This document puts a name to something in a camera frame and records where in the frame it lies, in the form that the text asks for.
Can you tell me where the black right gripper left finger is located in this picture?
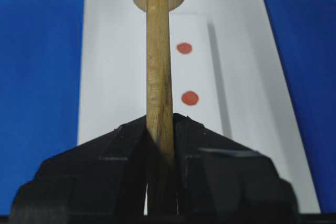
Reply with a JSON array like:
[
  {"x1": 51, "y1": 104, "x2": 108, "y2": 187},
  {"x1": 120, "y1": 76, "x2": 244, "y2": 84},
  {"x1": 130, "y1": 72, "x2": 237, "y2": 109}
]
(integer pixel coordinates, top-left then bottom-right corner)
[{"x1": 9, "y1": 117, "x2": 146, "y2": 223}]

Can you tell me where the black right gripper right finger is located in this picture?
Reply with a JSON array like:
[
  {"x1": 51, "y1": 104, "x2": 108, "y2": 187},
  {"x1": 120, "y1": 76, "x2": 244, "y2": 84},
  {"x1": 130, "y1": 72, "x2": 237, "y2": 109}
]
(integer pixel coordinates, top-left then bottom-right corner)
[{"x1": 174, "y1": 113, "x2": 299, "y2": 223}]

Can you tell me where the blue table cloth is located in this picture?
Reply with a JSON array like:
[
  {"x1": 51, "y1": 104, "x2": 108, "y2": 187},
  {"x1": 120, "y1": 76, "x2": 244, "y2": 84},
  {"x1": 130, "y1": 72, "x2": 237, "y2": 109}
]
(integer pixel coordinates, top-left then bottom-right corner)
[{"x1": 1, "y1": 0, "x2": 335, "y2": 215}]

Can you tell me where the large white foam board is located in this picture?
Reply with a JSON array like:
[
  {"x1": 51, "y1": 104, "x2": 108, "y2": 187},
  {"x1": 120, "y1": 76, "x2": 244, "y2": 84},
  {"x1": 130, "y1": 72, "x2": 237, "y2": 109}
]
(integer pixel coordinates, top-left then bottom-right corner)
[{"x1": 78, "y1": 0, "x2": 320, "y2": 213}]

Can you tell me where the small white raised block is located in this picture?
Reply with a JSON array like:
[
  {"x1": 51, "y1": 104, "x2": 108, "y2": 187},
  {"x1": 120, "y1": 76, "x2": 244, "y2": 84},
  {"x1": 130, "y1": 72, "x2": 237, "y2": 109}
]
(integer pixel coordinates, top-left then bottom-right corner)
[{"x1": 170, "y1": 14, "x2": 223, "y2": 134}]

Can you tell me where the wooden mallet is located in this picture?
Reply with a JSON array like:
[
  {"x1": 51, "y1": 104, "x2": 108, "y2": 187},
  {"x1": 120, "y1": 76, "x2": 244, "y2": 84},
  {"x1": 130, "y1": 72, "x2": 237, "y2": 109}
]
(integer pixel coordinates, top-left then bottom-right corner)
[{"x1": 128, "y1": 0, "x2": 187, "y2": 172}]

